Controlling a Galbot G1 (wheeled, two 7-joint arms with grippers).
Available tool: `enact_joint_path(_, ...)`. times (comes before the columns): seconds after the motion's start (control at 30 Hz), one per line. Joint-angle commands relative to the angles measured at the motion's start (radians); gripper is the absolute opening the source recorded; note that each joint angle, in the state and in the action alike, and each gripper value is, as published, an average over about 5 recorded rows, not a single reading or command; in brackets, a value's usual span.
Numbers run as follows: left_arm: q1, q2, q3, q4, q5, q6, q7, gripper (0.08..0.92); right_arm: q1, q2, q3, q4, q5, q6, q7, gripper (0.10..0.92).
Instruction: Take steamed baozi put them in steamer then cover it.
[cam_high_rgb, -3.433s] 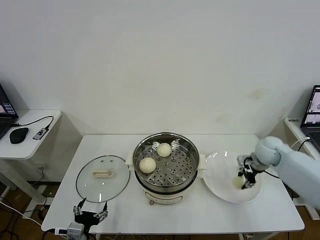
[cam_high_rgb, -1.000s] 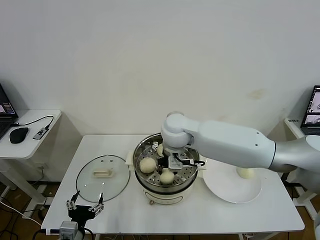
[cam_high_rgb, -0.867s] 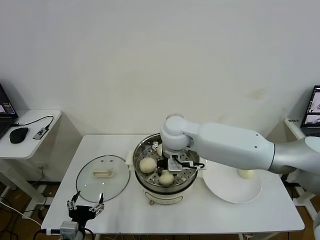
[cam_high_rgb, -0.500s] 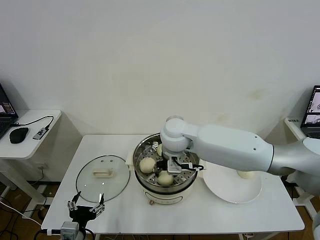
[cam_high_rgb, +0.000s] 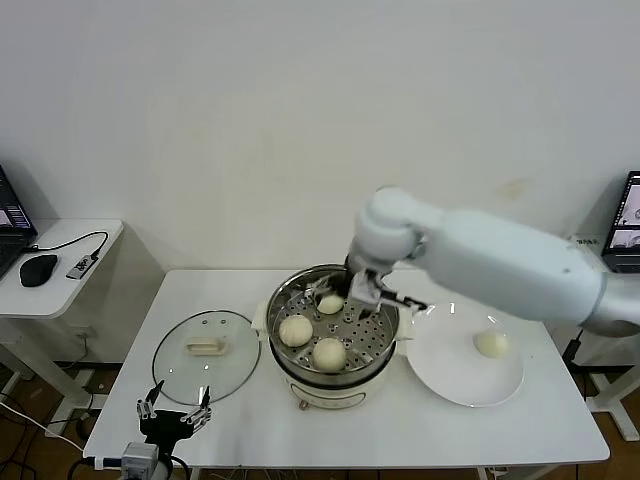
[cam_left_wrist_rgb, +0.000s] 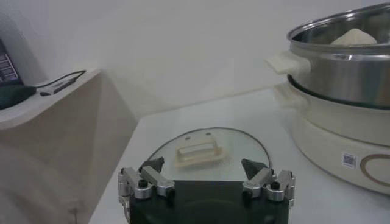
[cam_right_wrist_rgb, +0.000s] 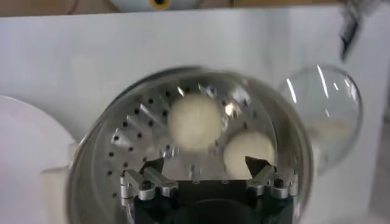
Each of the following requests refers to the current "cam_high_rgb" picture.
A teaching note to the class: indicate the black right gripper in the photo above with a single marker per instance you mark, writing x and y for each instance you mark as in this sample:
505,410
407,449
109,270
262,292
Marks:
342,287

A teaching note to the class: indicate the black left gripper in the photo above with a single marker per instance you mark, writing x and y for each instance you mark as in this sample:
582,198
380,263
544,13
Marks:
165,422

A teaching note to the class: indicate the white steamed baozi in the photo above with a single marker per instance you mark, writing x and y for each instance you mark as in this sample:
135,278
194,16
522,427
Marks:
330,305
491,344
295,331
329,354

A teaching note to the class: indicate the round glass pot lid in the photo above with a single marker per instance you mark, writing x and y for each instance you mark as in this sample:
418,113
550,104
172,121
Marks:
210,370

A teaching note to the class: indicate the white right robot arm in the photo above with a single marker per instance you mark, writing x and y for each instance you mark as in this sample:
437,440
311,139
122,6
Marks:
500,270

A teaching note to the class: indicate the stainless steel steamer basket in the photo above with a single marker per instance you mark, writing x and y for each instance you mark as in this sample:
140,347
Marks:
370,335

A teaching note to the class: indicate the cream electric cooker pot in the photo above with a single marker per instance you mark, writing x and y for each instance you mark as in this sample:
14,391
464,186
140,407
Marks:
330,390

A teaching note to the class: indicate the white round plate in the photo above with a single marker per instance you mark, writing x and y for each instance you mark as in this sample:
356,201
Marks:
450,370

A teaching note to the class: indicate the small grey usb hub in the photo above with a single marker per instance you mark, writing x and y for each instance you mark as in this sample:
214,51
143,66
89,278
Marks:
80,267

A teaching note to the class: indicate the black computer mouse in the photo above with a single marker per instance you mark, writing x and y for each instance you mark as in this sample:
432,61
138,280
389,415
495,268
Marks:
37,270

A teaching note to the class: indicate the black open laptop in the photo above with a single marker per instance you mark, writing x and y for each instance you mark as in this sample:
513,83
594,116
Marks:
10,235
625,220

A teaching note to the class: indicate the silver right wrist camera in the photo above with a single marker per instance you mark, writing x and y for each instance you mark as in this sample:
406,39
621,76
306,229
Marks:
367,290

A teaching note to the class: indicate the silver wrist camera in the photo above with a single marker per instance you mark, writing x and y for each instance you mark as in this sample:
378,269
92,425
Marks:
367,290
140,452

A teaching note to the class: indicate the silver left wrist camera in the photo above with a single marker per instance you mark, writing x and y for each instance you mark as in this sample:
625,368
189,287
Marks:
140,452

